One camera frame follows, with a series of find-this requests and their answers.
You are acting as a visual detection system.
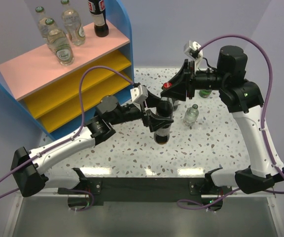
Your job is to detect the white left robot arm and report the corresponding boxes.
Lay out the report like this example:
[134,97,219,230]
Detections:
[11,88,173,197]

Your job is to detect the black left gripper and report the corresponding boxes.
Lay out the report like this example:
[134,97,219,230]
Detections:
[109,89,174,132]

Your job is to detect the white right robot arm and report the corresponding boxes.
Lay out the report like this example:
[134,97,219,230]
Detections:
[161,45,284,194]

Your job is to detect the green glass bottle right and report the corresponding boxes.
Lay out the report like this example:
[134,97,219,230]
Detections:
[199,90,212,98]

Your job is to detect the cola bottle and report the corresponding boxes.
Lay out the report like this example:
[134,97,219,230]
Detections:
[154,97,174,145]
[172,99,179,111]

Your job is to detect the clear soda bottle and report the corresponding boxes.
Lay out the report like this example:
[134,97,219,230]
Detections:
[35,6,51,49]
[45,18,74,66]
[183,104,199,127]

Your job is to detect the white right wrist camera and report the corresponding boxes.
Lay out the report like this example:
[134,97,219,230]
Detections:
[183,40,203,71]

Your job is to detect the aluminium rail frame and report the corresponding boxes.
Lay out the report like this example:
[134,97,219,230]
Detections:
[3,190,284,237]

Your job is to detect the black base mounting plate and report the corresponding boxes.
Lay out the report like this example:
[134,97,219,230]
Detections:
[58,168,232,210]

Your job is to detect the clear soda bottle shelved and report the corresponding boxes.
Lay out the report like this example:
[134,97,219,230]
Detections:
[60,0,86,45]

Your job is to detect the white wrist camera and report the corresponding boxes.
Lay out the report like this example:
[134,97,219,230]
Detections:
[183,40,203,71]
[130,85,148,111]

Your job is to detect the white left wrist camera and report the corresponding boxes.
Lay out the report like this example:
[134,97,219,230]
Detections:
[130,85,148,111]

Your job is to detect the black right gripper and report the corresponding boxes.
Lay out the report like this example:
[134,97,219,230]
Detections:
[161,58,229,100]

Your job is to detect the blue shelf with coloured boards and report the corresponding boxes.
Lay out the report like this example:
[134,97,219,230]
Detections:
[0,0,134,140]

